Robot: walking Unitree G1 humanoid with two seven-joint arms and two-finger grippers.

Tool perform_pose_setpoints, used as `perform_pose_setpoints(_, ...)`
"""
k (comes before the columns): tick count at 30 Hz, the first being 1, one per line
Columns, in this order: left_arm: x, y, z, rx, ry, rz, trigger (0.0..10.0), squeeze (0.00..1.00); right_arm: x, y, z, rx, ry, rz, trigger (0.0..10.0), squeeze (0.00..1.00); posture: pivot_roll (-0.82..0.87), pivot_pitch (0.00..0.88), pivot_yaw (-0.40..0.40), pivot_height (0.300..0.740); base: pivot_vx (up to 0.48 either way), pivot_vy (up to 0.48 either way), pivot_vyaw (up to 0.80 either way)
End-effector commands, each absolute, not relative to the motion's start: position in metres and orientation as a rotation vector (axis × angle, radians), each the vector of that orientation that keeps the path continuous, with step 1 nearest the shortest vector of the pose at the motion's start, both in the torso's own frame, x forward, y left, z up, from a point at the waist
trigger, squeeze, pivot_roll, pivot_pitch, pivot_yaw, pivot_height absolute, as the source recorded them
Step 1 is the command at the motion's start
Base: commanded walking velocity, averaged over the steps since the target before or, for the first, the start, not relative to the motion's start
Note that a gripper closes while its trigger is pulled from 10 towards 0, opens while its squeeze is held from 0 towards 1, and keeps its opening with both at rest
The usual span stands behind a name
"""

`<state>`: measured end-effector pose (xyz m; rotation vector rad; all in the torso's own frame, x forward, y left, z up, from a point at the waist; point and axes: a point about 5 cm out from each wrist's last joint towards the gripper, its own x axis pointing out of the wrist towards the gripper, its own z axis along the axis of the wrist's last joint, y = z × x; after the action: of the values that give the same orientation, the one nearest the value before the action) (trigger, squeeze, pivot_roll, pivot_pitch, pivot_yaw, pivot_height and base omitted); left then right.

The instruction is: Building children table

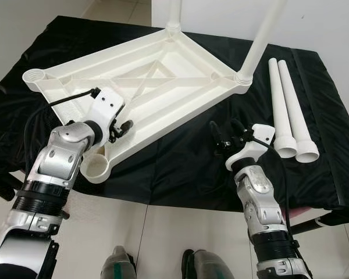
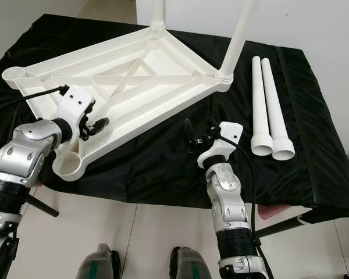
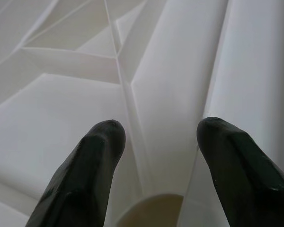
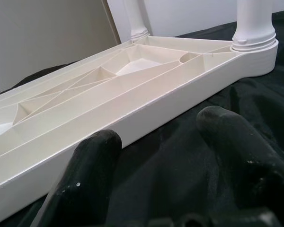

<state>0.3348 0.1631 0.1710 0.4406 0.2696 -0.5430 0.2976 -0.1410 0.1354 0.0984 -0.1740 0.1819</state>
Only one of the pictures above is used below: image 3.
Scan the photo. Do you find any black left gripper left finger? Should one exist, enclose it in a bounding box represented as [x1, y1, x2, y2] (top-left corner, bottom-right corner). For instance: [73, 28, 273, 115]
[26, 119, 126, 227]

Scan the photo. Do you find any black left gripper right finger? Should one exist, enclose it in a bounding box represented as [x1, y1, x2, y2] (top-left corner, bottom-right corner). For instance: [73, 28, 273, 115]
[196, 117, 284, 227]

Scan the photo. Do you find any white plastic table top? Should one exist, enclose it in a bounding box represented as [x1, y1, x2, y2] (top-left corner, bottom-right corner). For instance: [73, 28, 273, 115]
[0, 0, 284, 227]

